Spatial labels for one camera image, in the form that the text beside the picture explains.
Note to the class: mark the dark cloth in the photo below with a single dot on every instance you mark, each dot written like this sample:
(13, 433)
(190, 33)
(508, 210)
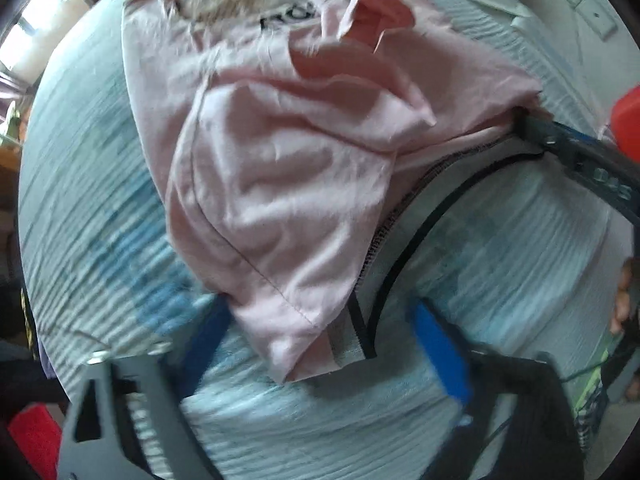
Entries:
(22, 360)

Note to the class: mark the white garment with black trim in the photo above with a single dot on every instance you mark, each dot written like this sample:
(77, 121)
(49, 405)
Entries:
(425, 200)

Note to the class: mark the window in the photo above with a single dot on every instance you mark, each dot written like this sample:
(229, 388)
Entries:
(37, 15)

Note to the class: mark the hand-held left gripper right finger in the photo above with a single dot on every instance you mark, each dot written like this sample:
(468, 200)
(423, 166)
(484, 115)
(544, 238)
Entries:
(442, 360)

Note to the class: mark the person's right hand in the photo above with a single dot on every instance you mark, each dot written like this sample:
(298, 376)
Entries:
(627, 295)

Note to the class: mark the light blue striped bed blanket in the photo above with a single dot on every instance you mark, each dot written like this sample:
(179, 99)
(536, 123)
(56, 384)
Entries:
(105, 200)

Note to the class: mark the pink printed t-shirt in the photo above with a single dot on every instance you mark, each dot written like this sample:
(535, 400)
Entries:
(280, 170)

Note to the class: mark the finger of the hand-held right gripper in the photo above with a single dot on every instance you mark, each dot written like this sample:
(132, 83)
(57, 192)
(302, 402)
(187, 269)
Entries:
(575, 152)

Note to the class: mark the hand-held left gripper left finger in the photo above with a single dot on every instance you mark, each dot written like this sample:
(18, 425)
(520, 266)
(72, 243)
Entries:
(204, 347)

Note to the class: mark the red cloth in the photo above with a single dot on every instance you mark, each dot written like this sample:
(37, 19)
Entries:
(35, 440)

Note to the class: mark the green plaid shorts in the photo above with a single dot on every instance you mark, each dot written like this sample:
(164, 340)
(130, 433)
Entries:
(592, 390)

